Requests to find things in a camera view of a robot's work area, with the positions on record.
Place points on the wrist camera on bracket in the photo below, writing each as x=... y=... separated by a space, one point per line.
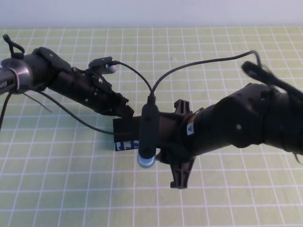
x=148 y=127
x=101 y=62

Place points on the black glasses case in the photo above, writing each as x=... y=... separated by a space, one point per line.
x=125 y=125

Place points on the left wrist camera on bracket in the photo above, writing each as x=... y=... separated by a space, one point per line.
x=101 y=62

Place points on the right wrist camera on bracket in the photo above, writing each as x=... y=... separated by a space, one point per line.
x=148 y=127

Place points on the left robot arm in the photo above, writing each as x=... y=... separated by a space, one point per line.
x=14 y=71

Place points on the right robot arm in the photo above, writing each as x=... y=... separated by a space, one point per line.
x=236 y=118

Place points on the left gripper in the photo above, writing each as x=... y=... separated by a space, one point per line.
x=80 y=87

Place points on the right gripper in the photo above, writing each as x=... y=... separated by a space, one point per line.
x=177 y=132

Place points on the green white-checked tablecloth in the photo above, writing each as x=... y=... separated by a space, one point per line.
x=71 y=189

